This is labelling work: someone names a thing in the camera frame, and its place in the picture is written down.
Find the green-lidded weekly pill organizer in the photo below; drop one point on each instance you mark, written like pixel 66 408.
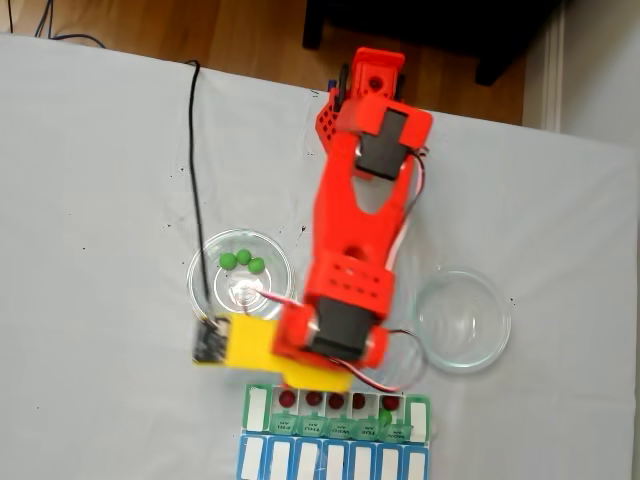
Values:
pixel 257 410

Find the blue-lidded weekly pill organizer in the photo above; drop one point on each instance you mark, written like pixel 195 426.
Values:
pixel 280 460

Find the clear glass bowl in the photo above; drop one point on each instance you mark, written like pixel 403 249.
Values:
pixel 225 290
pixel 460 320

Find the pale grey tablecloth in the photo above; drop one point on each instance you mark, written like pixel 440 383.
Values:
pixel 100 150

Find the black furniture piece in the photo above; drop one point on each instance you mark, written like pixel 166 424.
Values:
pixel 450 25

